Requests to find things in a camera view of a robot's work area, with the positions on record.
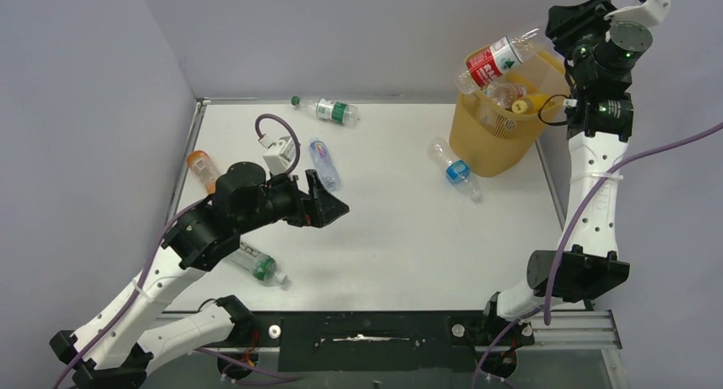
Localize clear blue pink label bottle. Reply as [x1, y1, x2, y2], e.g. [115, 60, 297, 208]
[308, 137, 341, 191]

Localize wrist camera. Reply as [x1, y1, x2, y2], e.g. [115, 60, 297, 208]
[604, 0, 671, 28]
[258, 135, 298, 176]

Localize small blue label bottle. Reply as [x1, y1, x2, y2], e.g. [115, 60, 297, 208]
[427, 137, 483, 203]

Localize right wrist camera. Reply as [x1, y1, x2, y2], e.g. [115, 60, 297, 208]
[604, 0, 671, 28]

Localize yellow juice bottle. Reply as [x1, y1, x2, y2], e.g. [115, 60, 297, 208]
[510, 93, 551, 114]

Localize green cap bottle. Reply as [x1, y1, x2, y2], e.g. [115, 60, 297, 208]
[290, 96, 360, 128]

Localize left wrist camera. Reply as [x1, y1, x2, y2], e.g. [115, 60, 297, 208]
[258, 135, 298, 176]

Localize aluminium frame rail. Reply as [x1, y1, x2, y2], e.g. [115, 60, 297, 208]
[143, 311, 622, 388]

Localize red label bottle sideways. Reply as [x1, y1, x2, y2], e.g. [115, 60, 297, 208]
[455, 26, 547, 95]

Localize yellow plastic waste bin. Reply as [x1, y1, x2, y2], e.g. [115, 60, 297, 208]
[449, 49, 570, 177]

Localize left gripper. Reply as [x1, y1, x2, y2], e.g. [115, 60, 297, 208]
[236, 169, 349, 235]

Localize orange cap bottle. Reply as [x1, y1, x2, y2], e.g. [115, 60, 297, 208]
[186, 150, 221, 195]

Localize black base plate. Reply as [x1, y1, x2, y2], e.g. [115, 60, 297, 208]
[216, 311, 535, 372]

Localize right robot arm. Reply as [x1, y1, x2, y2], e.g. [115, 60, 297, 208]
[479, 0, 653, 344]

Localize green label bottle near front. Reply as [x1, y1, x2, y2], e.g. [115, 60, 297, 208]
[224, 241, 288, 286]

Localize large clear unlabelled bottle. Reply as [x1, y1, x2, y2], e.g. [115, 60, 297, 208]
[483, 82, 528, 110]

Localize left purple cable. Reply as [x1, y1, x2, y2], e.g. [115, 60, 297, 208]
[51, 113, 309, 389]

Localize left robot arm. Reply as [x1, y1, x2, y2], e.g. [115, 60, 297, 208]
[50, 162, 350, 388]

